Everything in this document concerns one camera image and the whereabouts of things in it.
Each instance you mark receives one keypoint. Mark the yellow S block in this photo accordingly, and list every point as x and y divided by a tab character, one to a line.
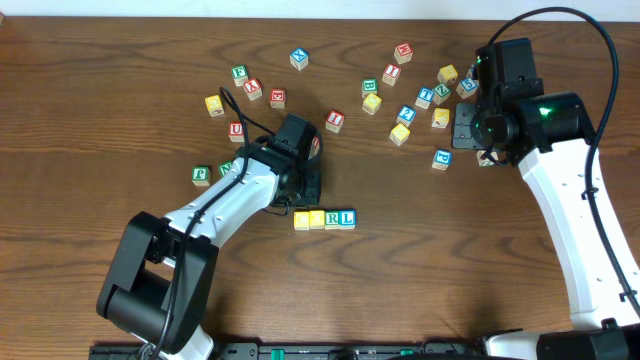
399	134

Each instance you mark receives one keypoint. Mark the red u block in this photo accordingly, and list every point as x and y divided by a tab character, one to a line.
236	132
315	146

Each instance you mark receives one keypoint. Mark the blue P block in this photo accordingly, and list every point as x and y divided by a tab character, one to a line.
441	159

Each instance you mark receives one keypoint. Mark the green N block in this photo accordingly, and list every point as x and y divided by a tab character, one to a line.
224	168

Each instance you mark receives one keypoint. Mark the yellow C block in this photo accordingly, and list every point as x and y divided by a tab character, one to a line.
301	220

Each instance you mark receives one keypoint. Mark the yellow block under B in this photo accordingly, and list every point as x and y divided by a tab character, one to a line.
371	103

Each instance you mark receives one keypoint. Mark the blue 2 block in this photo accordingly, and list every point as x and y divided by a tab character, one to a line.
406	116

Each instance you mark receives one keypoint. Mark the blue X block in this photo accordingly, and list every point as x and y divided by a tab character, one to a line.
299	58

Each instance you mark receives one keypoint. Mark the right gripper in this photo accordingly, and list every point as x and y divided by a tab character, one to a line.
465	126

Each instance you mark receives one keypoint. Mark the green J block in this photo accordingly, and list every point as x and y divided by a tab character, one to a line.
201	176

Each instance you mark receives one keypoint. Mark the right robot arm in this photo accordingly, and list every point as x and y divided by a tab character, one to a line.
548	138

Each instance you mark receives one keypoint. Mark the blue L block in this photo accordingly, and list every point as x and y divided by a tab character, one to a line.
347	219

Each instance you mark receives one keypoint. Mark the green B block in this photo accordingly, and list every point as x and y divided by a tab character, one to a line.
369	86

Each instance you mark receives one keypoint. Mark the blue T block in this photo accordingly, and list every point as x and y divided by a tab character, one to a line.
424	98

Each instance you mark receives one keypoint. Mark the red I block upper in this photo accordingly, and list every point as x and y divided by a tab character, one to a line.
391	74

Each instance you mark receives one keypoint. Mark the yellow block upper right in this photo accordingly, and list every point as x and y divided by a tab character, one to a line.
447	75

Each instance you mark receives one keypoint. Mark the yellow block far left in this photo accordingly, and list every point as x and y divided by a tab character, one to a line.
214	105

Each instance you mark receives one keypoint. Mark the yellow hammer block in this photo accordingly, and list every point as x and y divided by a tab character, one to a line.
440	118

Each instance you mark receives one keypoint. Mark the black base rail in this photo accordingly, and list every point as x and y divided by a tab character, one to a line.
251	351

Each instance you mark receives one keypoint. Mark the green F block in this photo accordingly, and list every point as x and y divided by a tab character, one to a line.
240	75

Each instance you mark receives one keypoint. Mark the red E block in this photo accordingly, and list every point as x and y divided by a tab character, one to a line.
278	98

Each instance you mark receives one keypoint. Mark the green R block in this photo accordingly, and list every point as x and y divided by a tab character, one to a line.
332	220

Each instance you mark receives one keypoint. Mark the red U block centre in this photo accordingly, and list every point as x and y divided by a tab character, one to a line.
315	146

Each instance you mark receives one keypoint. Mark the plain L block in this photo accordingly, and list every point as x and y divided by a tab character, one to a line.
483	161

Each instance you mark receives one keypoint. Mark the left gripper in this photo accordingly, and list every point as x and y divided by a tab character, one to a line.
310	185

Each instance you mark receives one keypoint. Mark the red block top right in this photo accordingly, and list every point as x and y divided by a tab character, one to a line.
403	53

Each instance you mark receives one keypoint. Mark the red i block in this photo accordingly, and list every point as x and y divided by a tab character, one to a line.
334	121
391	74

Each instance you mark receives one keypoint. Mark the blue 5 block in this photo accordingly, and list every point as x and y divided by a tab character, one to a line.
467	87

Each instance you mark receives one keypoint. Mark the green Z block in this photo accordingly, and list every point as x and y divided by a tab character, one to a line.
441	93

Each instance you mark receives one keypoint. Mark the red U block left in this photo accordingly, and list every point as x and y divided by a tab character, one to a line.
236	132

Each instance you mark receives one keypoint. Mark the red I block centre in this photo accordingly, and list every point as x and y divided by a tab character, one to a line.
334	121

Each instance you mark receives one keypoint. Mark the yellow O block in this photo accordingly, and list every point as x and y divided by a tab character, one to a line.
316	219

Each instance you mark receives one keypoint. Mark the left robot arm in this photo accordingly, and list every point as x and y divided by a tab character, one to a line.
158	284

